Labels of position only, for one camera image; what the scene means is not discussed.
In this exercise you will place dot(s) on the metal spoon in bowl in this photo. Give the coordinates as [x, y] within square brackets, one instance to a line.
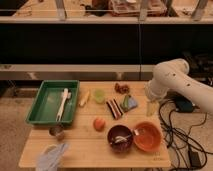
[119, 139]

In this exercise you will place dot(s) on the dark purple bowl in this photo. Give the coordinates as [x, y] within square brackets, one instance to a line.
[120, 130]

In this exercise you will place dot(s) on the small metal cup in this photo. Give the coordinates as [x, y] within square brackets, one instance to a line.
[57, 132]

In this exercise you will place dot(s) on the yellow banana piece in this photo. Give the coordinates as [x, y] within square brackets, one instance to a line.
[84, 99]

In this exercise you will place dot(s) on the black power adapter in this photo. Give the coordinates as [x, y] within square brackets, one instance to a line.
[194, 159]

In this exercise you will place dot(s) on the striped black eraser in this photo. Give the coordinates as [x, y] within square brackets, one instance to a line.
[114, 108]

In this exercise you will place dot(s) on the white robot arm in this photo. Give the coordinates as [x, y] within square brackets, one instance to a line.
[173, 75]

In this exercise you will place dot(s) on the black equipment on shelf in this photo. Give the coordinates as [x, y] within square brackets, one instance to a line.
[201, 65]

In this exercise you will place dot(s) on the orange bowl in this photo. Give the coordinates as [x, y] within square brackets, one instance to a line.
[147, 137]

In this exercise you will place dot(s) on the wooden table board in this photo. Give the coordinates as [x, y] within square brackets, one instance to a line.
[89, 148]

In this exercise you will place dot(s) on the white plastic fork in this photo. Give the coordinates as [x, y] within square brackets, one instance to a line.
[65, 95]

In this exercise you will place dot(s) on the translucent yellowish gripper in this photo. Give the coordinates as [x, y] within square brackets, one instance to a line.
[151, 107]

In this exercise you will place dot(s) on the green plastic tray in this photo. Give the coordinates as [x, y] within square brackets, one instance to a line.
[48, 101]

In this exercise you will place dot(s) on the black box on floor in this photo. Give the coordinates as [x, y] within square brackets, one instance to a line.
[183, 105]

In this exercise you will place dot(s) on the orange peach fruit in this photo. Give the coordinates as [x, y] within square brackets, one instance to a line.
[99, 124]

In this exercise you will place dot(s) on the crumpled blue white cloth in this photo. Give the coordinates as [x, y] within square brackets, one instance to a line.
[49, 160]

